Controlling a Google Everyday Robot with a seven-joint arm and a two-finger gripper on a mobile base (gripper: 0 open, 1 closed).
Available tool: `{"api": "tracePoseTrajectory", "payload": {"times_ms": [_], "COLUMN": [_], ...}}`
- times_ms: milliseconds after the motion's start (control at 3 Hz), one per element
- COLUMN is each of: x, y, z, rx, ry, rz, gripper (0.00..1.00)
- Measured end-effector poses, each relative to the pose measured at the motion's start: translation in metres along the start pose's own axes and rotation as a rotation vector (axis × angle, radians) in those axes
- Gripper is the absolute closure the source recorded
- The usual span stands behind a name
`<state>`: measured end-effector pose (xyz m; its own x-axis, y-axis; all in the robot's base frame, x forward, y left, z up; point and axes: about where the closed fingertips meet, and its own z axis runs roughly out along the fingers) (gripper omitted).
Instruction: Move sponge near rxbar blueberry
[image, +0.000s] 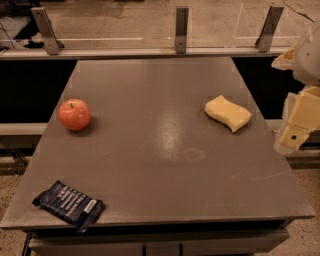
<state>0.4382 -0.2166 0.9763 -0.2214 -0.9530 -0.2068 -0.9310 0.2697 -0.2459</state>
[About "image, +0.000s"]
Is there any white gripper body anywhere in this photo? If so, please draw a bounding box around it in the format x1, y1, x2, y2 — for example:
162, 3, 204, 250
293, 20, 320, 86

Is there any yellow sponge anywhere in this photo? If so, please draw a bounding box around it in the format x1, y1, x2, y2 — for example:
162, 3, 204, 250
205, 95, 251, 133

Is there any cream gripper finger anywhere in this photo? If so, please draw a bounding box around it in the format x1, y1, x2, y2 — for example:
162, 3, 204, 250
274, 86, 320, 155
271, 45, 296, 71

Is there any dark blue rxbar wrapper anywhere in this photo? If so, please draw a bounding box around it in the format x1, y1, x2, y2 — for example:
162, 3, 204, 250
32, 181, 104, 233

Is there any clear acrylic barrier panel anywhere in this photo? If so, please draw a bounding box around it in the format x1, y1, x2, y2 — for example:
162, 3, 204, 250
0, 0, 320, 51

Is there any red apple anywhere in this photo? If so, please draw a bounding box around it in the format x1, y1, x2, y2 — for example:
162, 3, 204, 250
58, 99, 91, 131

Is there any metal bracket post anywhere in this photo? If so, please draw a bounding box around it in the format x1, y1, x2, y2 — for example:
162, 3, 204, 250
175, 7, 189, 54
31, 7, 62, 55
255, 5, 284, 52

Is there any grey table base cabinet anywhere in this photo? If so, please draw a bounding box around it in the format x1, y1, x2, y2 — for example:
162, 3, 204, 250
27, 223, 289, 256

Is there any left metal bracket post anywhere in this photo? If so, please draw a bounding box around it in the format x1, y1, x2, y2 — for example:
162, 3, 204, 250
31, 7, 62, 55

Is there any middle metal bracket post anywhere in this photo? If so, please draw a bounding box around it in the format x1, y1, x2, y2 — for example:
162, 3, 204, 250
175, 7, 189, 54

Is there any right metal bracket post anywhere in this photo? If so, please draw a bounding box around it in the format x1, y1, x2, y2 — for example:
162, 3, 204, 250
255, 5, 284, 52

